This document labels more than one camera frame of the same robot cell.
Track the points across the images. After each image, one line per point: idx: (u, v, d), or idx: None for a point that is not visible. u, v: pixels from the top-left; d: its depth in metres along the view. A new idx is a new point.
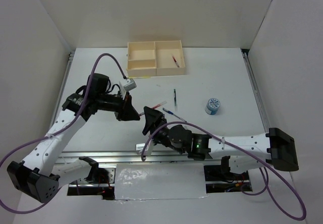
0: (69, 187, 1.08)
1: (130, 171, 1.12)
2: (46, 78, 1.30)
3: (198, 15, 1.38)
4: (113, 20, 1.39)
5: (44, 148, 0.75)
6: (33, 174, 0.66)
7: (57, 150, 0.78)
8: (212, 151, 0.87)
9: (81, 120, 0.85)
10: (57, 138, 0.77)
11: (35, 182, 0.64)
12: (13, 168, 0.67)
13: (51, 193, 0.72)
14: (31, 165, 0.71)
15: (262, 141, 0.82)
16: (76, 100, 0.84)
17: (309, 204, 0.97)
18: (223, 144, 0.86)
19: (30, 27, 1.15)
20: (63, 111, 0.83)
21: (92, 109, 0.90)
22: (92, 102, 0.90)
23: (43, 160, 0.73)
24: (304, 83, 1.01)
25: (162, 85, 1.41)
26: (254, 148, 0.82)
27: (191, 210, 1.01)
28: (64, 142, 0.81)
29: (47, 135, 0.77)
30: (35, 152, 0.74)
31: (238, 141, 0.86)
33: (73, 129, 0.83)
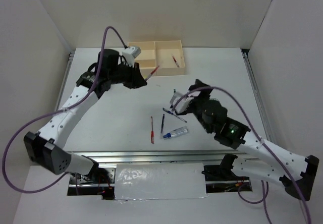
0: (69, 187, 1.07)
1: (130, 171, 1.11)
2: (46, 78, 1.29)
3: (198, 15, 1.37)
4: (113, 20, 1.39)
5: (58, 120, 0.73)
6: (48, 145, 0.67)
7: (71, 124, 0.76)
8: (245, 145, 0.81)
9: (95, 98, 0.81)
10: (71, 111, 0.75)
11: (51, 153, 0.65)
12: (29, 137, 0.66)
13: (63, 166, 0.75)
14: (46, 136, 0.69)
15: (300, 163, 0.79)
16: (90, 77, 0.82)
17: (309, 205, 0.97)
18: (261, 147, 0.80)
19: (30, 27, 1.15)
20: (77, 87, 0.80)
21: (106, 87, 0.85)
22: (108, 79, 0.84)
23: (58, 131, 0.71)
24: (304, 83, 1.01)
25: (162, 85, 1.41)
26: (287, 165, 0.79)
27: (191, 210, 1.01)
28: (78, 116, 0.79)
29: (61, 108, 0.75)
30: (49, 124, 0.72)
31: (278, 149, 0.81)
33: (87, 105, 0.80)
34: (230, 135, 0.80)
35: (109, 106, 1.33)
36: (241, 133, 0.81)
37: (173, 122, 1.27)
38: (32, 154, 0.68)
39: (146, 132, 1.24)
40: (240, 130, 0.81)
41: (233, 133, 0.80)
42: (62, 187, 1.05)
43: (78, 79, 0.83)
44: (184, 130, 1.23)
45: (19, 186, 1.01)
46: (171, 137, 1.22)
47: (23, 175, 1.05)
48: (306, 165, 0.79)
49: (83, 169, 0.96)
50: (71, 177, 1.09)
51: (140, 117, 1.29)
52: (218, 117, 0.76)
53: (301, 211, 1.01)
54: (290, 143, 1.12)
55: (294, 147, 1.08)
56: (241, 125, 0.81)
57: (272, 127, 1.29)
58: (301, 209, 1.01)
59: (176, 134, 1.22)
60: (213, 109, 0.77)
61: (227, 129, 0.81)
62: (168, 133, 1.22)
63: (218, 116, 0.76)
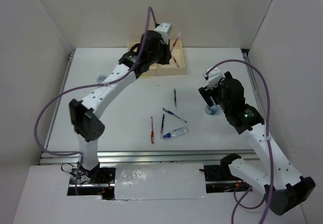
0: (69, 187, 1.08)
1: (130, 171, 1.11)
2: (47, 77, 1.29)
3: (198, 15, 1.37)
4: (114, 20, 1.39)
5: (99, 92, 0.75)
6: (88, 113, 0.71)
7: (111, 97, 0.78)
8: (250, 133, 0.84)
9: (133, 78, 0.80)
10: (111, 87, 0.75)
11: (90, 120, 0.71)
12: (72, 104, 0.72)
13: (97, 133, 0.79)
14: (87, 104, 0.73)
15: (292, 176, 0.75)
16: (132, 58, 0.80)
17: (310, 205, 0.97)
18: (263, 143, 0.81)
19: (30, 27, 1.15)
20: (119, 64, 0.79)
21: (144, 68, 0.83)
22: (149, 61, 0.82)
23: (97, 103, 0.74)
24: (304, 83, 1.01)
25: (162, 85, 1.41)
26: (279, 171, 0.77)
27: (191, 210, 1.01)
28: (117, 91, 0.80)
29: (103, 82, 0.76)
30: (91, 95, 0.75)
31: (278, 154, 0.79)
33: (126, 83, 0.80)
34: (242, 117, 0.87)
35: (109, 106, 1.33)
36: (252, 123, 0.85)
37: (173, 121, 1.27)
38: (74, 117, 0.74)
39: (146, 132, 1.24)
40: (255, 119, 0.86)
41: (246, 117, 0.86)
42: (62, 187, 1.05)
43: (120, 58, 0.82)
44: (184, 130, 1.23)
45: (19, 186, 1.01)
46: (171, 137, 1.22)
47: (23, 175, 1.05)
48: (298, 181, 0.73)
49: (87, 164, 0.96)
50: (71, 177, 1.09)
51: (141, 117, 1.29)
52: (233, 96, 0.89)
53: (301, 211, 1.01)
54: (290, 143, 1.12)
55: (294, 147, 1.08)
56: (258, 116, 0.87)
57: (272, 127, 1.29)
58: (301, 209, 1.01)
59: (176, 134, 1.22)
60: (232, 88, 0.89)
61: (242, 113, 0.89)
62: (168, 133, 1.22)
63: (233, 92, 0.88)
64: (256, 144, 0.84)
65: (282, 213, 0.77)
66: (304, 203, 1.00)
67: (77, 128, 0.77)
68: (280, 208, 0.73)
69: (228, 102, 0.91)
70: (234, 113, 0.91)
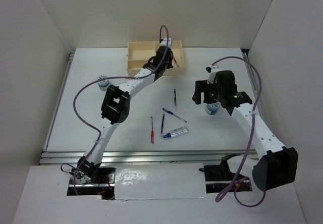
0: (69, 187, 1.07)
1: (130, 171, 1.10)
2: (47, 78, 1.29)
3: (198, 15, 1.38)
4: (114, 20, 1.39)
5: (131, 82, 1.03)
6: (124, 95, 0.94)
7: (138, 89, 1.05)
8: (237, 109, 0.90)
9: (152, 78, 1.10)
10: (140, 80, 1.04)
11: (125, 100, 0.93)
12: (112, 87, 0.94)
13: (123, 118, 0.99)
14: (124, 89, 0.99)
15: (274, 145, 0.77)
16: (152, 65, 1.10)
17: (310, 205, 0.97)
18: (249, 116, 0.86)
19: (30, 27, 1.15)
20: (144, 68, 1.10)
21: (160, 73, 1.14)
22: (163, 68, 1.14)
23: (131, 89, 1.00)
24: (304, 84, 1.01)
25: (161, 85, 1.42)
26: (261, 140, 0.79)
27: (192, 209, 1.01)
28: (142, 86, 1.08)
29: (135, 77, 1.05)
30: (125, 83, 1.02)
31: (263, 127, 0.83)
33: (147, 81, 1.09)
34: (232, 98, 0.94)
35: None
36: (240, 102, 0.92)
37: (173, 121, 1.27)
38: (109, 99, 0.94)
39: (146, 132, 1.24)
40: (243, 100, 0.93)
41: (236, 98, 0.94)
42: (62, 187, 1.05)
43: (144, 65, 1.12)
44: (184, 130, 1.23)
45: (18, 186, 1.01)
46: (171, 137, 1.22)
47: (23, 175, 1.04)
48: (279, 150, 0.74)
49: (94, 159, 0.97)
50: (71, 177, 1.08)
51: (141, 117, 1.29)
52: (225, 81, 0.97)
53: (300, 211, 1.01)
54: (290, 143, 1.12)
55: (294, 147, 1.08)
56: (247, 98, 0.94)
57: (272, 127, 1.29)
58: (301, 209, 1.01)
59: (176, 134, 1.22)
60: (224, 73, 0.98)
61: (232, 95, 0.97)
62: (169, 133, 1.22)
63: (224, 76, 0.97)
64: (243, 120, 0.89)
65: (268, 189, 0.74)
66: (304, 203, 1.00)
67: (107, 111, 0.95)
68: (264, 179, 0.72)
69: (220, 87, 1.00)
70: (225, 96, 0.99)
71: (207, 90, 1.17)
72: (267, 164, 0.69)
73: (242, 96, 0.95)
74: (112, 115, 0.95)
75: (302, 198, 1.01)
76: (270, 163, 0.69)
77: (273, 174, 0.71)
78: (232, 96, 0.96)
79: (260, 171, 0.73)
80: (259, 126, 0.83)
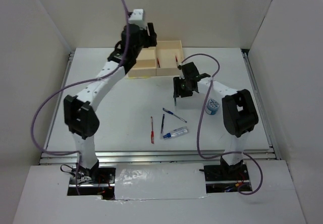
0: (69, 187, 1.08)
1: (130, 171, 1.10)
2: (46, 77, 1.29)
3: (198, 15, 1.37)
4: (113, 20, 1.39)
5: (93, 87, 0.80)
6: (84, 106, 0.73)
7: (103, 92, 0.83)
8: (199, 82, 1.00)
9: (123, 72, 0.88)
10: (104, 81, 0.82)
11: (86, 114, 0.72)
12: (67, 100, 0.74)
13: (94, 129, 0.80)
14: (83, 99, 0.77)
15: (229, 92, 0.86)
16: (118, 55, 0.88)
17: (310, 205, 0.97)
18: (208, 82, 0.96)
19: (30, 28, 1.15)
20: (109, 62, 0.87)
21: (132, 62, 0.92)
22: (135, 55, 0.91)
23: (93, 96, 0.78)
24: (303, 83, 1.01)
25: (162, 85, 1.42)
26: (220, 92, 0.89)
27: (191, 210, 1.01)
28: (109, 86, 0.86)
29: (96, 77, 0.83)
30: (86, 89, 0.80)
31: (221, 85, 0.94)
33: (117, 78, 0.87)
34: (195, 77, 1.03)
35: (110, 106, 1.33)
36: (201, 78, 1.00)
37: (173, 121, 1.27)
38: (70, 114, 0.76)
39: (146, 132, 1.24)
40: (203, 76, 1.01)
41: (197, 77, 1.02)
42: (62, 187, 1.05)
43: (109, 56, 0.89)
44: (184, 130, 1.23)
45: (19, 185, 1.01)
46: (171, 137, 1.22)
47: (23, 175, 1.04)
48: (235, 93, 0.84)
49: (87, 163, 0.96)
50: (71, 177, 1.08)
51: (141, 116, 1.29)
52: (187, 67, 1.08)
53: (301, 211, 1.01)
54: (290, 143, 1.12)
55: (294, 146, 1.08)
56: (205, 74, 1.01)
57: (272, 127, 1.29)
58: (301, 209, 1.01)
59: (176, 134, 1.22)
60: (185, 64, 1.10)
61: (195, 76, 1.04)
62: (168, 133, 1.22)
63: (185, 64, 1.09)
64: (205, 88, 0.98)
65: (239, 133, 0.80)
66: (304, 203, 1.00)
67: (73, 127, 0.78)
68: (231, 122, 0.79)
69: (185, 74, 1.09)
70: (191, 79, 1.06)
71: (178, 84, 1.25)
72: (225, 103, 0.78)
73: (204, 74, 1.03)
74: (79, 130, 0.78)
75: (302, 198, 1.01)
76: (229, 102, 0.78)
77: (235, 114, 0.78)
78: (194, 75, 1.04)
79: (226, 117, 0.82)
80: (217, 84, 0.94)
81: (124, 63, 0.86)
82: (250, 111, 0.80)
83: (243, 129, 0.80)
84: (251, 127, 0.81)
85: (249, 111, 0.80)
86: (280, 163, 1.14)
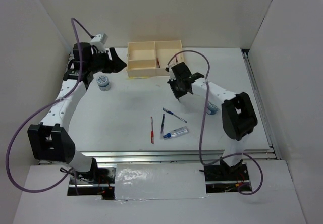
0: (69, 187, 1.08)
1: (130, 171, 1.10)
2: (46, 77, 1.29)
3: (198, 15, 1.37)
4: (113, 20, 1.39)
5: (57, 108, 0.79)
6: (54, 129, 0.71)
7: (69, 110, 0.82)
8: (193, 85, 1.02)
9: (83, 88, 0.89)
10: (68, 99, 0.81)
11: (59, 135, 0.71)
12: (33, 129, 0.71)
13: (70, 152, 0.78)
14: (50, 122, 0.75)
15: (227, 96, 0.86)
16: (74, 72, 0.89)
17: (310, 205, 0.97)
18: (204, 85, 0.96)
19: (30, 28, 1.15)
20: (65, 80, 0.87)
21: (90, 78, 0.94)
22: (90, 71, 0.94)
23: (61, 117, 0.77)
24: (304, 84, 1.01)
25: (161, 85, 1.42)
26: (218, 96, 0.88)
27: (191, 209, 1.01)
28: (74, 103, 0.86)
29: (58, 99, 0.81)
30: (50, 113, 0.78)
31: (217, 88, 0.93)
33: (78, 95, 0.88)
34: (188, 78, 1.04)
35: (110, 105, 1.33)
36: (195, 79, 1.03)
37: (173, 121, 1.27)
38: (40, 144, 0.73)
39: (146, 132, 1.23)
40: (196, 77, 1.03)
41: (191, 78, 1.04)
42: (62, 186, 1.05)
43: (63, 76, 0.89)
44: (184, 130, 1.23)
45: (18, 185, 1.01)
46: (171, 137, 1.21)
47: (23, 175, 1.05)
48: (234, 97, 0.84)
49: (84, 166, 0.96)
50: (71, 177, 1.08)
51: (140, 116, 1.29)
52: (178, 69, 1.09)
53: (301, 211, 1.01)
54: (290, 143, 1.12)
55: (294, 146, 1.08)
56: (198, 74, 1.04)
57: (272, 127, 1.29)
58: (301, 209, 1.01)
59: (176, 134, 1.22)
60: (176, 65, 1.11)
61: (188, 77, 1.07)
62: (168, 133, 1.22)
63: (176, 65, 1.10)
64: (200, 90, 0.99)
65: (240, 136, 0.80)
66: (304, 203, 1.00)
67: (46, 156, 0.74)
68: (231, 127, 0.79)
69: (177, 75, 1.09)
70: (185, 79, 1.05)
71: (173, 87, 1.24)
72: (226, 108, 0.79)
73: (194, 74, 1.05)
74: (55, 156, 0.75)
75: (302, 199, 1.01)
76: (228, 108, 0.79)
77: (234, 119, 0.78)
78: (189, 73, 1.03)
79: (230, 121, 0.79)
80: (213, 86, 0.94)
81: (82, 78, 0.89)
82: (249, 113, 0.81)
83: (243, 133, 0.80)
84: (251, 130, 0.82)
85: (249, 114, 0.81)
86: (280, 163, 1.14)
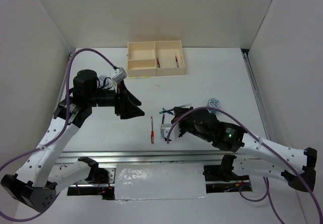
0: (69, 187, 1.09)
1: (130, 171, 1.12)
2: (46, 78, 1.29)
3: (198, 14, 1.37)
4: (113, 20, 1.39)
5: (36, 160, 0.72)
6: (26, 187, 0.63)
7: (51, 160, 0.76)
8: (245, 148, 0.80)
9: (74, 128, 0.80)
10: (49, 149, 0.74)
11: (30, 197, 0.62)
12: (6, 180, 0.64)
13: (48, 202, 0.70)
14: (24, 177, 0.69)
15: (300, 159, 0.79)
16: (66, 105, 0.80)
17: (310, 206, 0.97)
18: (260, 148, 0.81)
19: (30, 29, 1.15)
20: (54, 120, 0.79)
21: (85, 113, 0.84)
22: (85, 107, 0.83)
23: (36, 171, 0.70)
24: (304, 83, 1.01)
25: (161, 85, 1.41)
26: (288, 161, 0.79)
27: (191, 209, 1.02)
28: (59, 150, 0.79)
29: (38, 147, 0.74)
30: (27, 164, 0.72)
31: (276, 148, 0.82)
33: (67, 136, 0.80)
34: (227, 139, 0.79)
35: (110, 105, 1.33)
36: (239, 137, 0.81)
37: None
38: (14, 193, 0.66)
39: (146, 132, 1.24)
40: (236, 133, 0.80)
41: (231, 136, 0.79)
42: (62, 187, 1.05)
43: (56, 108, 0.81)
44: None
45: None
46: None
47: None
48: (305, 158, 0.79)
49: (83, 173, 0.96)
50: None
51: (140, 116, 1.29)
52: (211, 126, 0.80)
53: (300, 211, 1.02)
54: (290, 143, 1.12)
55: (294, 147, 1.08)
56: (237, 128, 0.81)
57: (272, 127, 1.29)
58: (301, 210, 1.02)
59: None
60: (208, 121, 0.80)
61: (225, 134, 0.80)
62: None
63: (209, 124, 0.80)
64: (254, 153, 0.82)
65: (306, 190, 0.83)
66: (304, 204, 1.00)
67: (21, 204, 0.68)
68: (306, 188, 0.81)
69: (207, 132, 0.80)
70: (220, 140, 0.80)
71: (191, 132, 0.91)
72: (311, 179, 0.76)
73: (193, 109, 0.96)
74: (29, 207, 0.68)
75: (302, 199, 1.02)
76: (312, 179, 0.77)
77: None
78: (224, 136, 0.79)
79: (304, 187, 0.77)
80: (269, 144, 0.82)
81: (73, 116, 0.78)
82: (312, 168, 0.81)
83: None
84: None
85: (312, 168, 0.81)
86: None
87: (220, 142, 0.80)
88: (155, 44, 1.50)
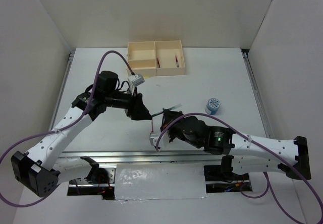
0: (69, 187, 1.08)
1: (130, 171, 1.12)
2: (46, 78, 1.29)
3: (198, 14, 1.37)
4: (113, 19, 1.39)
5: (48, 141, 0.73)
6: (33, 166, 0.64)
7: (62, 145, 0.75)
8: (235, 148, 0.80)
9: (88, 120, 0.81)
10: (63, 133, 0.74)
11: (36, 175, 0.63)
12: (16, 158, 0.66)
13: (49, 188, 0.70)
14: (34, 157, 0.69)
15: (290, 150, 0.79)
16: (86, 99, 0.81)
17: (310, 205, 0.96)
18: (250, 146, 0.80)
19: (30, 28, 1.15)
20: (72, 108, 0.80)
21: (100, 109, 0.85)
22: (102, 102, 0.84)
23: (47, 153, 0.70)
24: (304, 83, 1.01)
25: (161, 85, 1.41)
26: (281, 153, 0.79)
27: (191, 209, 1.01)
28: (72, 135, 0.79)
29: (53, 129, 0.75)
30: (40, 145, 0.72)
31: (267, 142, 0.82)
33: (81, 126, 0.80)
34: (218, 144, 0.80)
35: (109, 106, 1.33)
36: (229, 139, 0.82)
37: None
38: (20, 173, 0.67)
39: (146, 132, 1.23)
40: (224, 136, 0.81)
41: (221, 140, 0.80)
42: (62, 187, 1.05)
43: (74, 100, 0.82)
44: None
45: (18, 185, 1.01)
46: None
47: None
48: (297, 148, 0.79)
49: (83, 170, 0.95)
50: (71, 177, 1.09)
51: None
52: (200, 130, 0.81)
53: (301, 212, 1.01)
54: None
55: None
56: (225, 131, 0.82)
57: (272, 127, 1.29)
58: (301, 210, 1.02)
59: None
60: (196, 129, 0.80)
61: (214, 137, 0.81)
62: None
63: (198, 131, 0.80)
64: (245, 151, 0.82)
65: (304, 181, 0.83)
66: (304, 204, 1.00)
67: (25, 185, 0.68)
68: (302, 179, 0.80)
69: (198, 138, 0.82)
70: (209, 144, 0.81)
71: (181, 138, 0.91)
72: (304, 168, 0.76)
73: (181, 113, 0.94)
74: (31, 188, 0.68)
75: (302, 199, 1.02)
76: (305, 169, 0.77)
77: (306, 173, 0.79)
78: (214, 141, 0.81)
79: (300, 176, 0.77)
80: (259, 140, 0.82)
81: (90, 109, 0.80)
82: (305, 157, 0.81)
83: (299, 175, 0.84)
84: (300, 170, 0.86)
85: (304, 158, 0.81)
86: None
87: (211, 147, 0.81)
88: (155, 44, 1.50)
